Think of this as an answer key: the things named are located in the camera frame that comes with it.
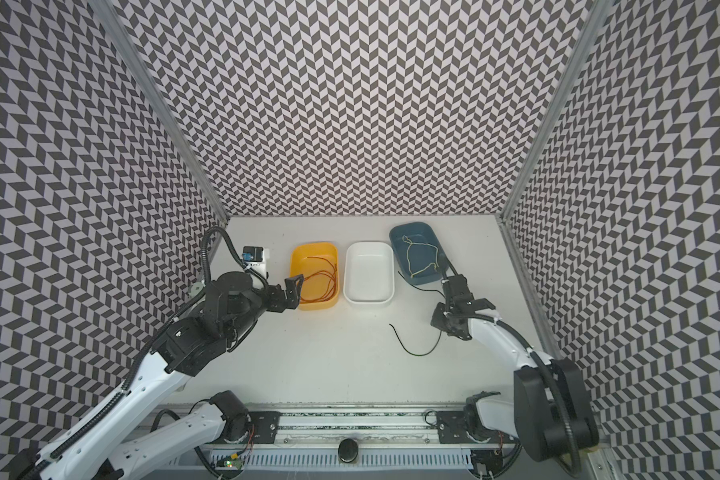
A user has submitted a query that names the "black cable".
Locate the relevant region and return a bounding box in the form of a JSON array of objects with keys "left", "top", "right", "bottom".
[{"left": 388, "top": 271, "right": 446, "bottom": 358}]

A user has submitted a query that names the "yellow cable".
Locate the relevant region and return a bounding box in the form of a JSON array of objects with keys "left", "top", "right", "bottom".
[{"left": 400, "top": 235, "right": 446, "bottom": 280}]

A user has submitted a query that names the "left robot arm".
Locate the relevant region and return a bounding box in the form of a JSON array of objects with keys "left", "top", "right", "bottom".
[{"left": 9, "top": 227, "right": 304, "bottom": 479}]

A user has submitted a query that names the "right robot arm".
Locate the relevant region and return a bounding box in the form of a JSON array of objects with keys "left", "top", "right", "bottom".
[{"left": 431, "top": 254, "right": 599, "bottom": 478}]

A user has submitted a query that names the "yellow plastic tray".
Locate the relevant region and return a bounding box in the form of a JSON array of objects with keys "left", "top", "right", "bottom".
[{"left": 290, "top": 242, "right": 340, "bottom": 311}]

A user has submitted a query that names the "dark teal plastic tray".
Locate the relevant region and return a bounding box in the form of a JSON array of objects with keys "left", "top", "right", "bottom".
[{"left": 389, "top": 222, "right": 448, "bottom": 286}]

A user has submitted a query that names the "white plastic tray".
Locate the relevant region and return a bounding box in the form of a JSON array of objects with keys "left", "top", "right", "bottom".
[{"left": 343, "top": 241, "right": 395, "bottom": 308}]

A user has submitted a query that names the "black round knob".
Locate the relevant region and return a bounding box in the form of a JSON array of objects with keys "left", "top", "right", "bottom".
[{"left": 337, "top": 438, "right": 359, "bottom": 464}]

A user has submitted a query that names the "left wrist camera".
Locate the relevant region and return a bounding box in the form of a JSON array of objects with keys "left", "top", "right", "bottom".
[{"left": 241, "top": 246, "right": 269, "bottom": 279}]

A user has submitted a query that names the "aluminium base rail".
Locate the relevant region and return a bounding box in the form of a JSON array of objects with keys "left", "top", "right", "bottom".
[{"left": 157, "top": 404, "right": 527, "bottom": 479}]

